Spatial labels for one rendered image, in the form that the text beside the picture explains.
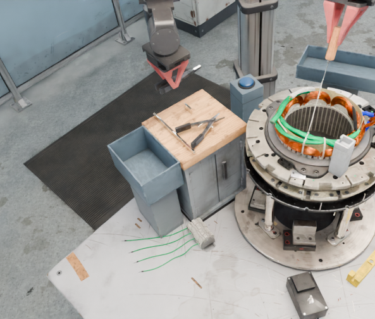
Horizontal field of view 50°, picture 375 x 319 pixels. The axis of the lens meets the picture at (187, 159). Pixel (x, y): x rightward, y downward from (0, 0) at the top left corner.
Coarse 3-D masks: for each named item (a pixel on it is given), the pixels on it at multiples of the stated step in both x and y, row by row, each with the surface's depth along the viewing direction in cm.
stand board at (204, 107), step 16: (192, 96) 108; (208, 96) 108; (160, 112) 106; (176, 112) 105; (192, 112) 104; (208, 112) 103; (224, 112) 103; (160, 128) 101; (192, 128) 100; (224, 128) 99; (240, 128) 98; (176, 144) 97; (208, 144) 96; (224, 144) 98; (192, 160) 94
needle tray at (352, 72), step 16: (320, 48) 116; (304, 64) 118; (320, 64) 117; (336, 64) 116; (352, 64) 115; (368, 64) 113; (320, 80) 112; (336, 80) 110; (352, 80) 107; (368, 80) 105
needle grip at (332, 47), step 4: (336, 28) 72; (340, 28) 72; (332, 32) 73; (336, 32) 72; (332, 36) 73; (336, 36) 73; (332, 40) 73; (336, 40) 73; (332, 44) 74; (336, 44) 73; (328, 48) 74; (332, 48) 74; (336, 48) 74; (328, 52) 74; (332, 52) 74; (328, 56) 75; (332, 56) 75
